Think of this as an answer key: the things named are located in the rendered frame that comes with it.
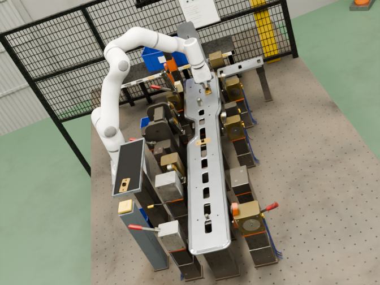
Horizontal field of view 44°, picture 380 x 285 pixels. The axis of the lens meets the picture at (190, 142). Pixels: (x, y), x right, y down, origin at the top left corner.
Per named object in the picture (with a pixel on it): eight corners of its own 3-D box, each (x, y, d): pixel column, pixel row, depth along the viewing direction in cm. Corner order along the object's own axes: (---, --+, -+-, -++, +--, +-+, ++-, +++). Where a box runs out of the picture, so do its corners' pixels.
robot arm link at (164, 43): (142, 41, 266) (187, 54, 283) (153, 50, 254) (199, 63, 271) (147, 26, 263) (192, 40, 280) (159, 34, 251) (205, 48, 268)
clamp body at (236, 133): (261, 166, 268) (245, 119, 247) (241, 171, 271) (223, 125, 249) (259, 158, 274) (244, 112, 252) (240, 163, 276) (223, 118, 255)
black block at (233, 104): (254, 142, 285) (241, 104, 267) (238, 146, 287) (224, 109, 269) (253, 136, 289) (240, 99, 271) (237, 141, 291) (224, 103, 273)
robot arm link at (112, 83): (110, 128, 279) (119, 142, 267) (90, 128, 273) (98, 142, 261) (126, 47, 257) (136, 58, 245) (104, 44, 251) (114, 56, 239)
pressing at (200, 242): (238, 246, 197) (237, 244, 196) (186, 257, 201) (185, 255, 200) (217, 70, 302) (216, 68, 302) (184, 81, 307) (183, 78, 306)
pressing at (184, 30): (208, 67, 307) (191, 20, 286) (191, 72, 309) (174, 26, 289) (208, 66, 308) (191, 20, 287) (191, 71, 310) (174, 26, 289)
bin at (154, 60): (190, 63, 313) (183, 46, 305) (147, 72, 322) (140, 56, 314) (193, 50, 325) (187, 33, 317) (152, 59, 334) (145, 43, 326)
